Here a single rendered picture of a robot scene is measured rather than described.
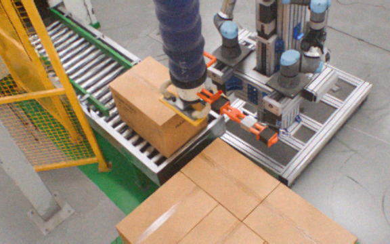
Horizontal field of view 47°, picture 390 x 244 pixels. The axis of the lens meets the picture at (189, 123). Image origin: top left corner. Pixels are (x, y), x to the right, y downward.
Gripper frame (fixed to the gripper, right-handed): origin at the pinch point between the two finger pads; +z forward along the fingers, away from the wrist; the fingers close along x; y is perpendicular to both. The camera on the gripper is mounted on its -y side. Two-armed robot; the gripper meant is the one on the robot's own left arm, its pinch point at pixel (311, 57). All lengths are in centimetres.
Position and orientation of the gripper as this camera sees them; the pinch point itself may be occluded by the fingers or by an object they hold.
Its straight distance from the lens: 253.8
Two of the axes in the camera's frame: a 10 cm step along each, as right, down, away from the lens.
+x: -7.3, -4.6, 5.1
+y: 6.8, -6.1, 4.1
